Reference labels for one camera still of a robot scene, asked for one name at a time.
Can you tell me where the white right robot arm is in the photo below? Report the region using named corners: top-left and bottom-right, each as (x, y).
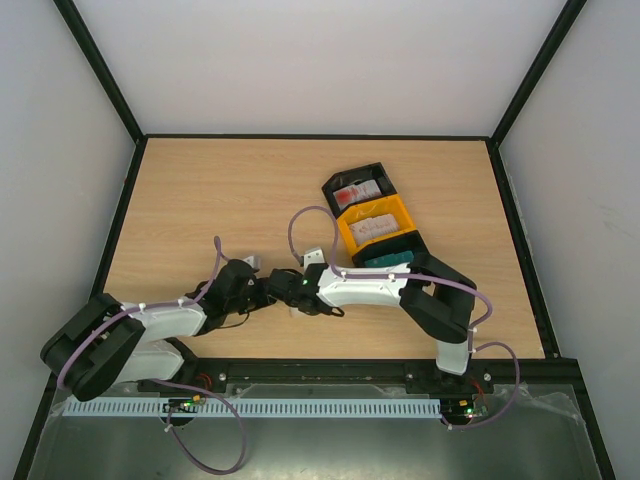
top-left (267, 253), bottom-right (479, 392)

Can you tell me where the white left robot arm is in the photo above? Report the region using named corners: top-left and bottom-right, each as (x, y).
top-left (40, 259), bottom-right (275, 401)

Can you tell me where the pink patterned white card stack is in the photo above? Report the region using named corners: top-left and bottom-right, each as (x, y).
top-left (349, 214), bottom-right (400, 245)

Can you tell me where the teal card stack in bin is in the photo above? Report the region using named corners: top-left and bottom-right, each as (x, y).
top-left (364, 250), bottom-right (414, 268)

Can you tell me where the black bin with red cards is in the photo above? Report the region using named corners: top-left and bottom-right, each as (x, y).
top-left (321, 162), bottom-right (397, 218)

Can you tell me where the black bin with teal cards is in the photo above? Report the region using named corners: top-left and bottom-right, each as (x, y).
top-left (352, 230), bottom-right (429, 268)

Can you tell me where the red patterned white card stack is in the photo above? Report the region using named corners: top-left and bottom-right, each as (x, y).
top-left (334, 179), bottom-right (382, 209)

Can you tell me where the yellow middle bin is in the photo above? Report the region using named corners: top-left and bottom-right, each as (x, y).
top-left (337, 194), bottom-right (417, 256)

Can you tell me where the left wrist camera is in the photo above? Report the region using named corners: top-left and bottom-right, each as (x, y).
top-left (243, 255), bottom-right (262, 272)

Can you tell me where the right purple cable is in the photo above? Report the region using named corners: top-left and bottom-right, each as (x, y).
top-left (288, 205), bottom-right (522, 431)

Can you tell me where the purple cable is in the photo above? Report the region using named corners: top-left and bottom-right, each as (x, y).
top-left (57, 235), bottom-right (249, 474)
top-left (288, 205), bottom-right (522, 431)

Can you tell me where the white slotted cable duct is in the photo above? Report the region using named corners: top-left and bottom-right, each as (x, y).
top-left (61, 397), bottom-right (441, 419)

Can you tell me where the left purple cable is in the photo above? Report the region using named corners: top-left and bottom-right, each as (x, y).
top-left (57, 235), bottom-right (249, 474)

